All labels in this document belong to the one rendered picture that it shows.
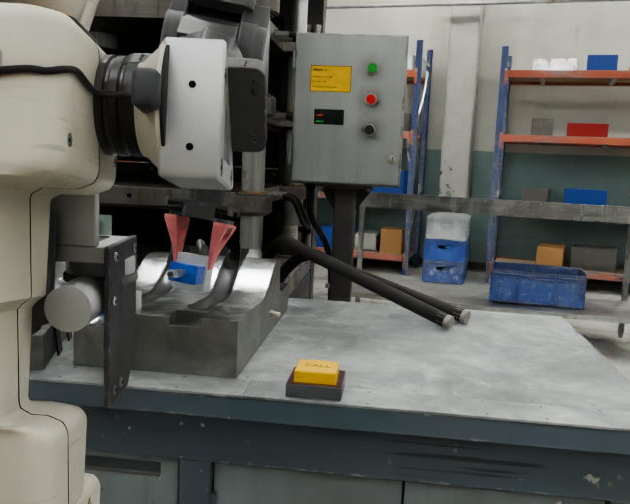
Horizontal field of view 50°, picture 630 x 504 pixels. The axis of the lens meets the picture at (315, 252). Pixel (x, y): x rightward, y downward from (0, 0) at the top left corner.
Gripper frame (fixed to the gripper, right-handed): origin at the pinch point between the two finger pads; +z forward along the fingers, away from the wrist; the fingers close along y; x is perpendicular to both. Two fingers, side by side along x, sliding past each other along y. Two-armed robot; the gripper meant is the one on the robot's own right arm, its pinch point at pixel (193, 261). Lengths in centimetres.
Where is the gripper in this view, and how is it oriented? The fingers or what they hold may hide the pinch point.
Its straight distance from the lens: 106.0
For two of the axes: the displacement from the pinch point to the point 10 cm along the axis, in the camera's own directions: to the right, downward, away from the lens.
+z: -1.8, 9.8, 0.2
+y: -9.8, -1.8, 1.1
